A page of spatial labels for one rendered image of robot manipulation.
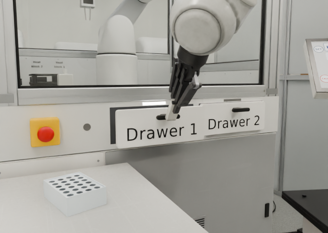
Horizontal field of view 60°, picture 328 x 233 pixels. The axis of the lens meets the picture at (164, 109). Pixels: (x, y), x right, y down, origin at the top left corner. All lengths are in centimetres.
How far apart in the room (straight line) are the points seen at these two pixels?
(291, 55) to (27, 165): 215
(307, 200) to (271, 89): 63
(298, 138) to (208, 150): 155
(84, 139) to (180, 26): 54
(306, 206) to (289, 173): 203
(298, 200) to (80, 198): 43
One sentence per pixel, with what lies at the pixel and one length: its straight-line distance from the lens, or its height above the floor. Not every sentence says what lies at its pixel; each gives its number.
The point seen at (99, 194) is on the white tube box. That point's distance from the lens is 61.
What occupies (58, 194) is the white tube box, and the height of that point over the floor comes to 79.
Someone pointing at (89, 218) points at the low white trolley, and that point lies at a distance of 58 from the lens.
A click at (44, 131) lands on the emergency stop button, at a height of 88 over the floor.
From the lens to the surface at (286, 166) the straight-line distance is 266.
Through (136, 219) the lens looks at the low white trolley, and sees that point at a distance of 56.
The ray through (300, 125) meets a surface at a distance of 250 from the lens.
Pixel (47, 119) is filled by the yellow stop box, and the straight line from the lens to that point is 81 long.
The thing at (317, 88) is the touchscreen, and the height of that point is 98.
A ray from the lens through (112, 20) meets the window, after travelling 90.
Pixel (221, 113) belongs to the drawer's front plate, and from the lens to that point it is 103.
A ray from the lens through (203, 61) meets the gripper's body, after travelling 68.
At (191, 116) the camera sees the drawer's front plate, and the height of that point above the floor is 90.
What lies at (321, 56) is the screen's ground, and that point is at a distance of 144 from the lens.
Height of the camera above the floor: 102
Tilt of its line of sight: 6 degrees down
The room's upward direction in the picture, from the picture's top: straight up
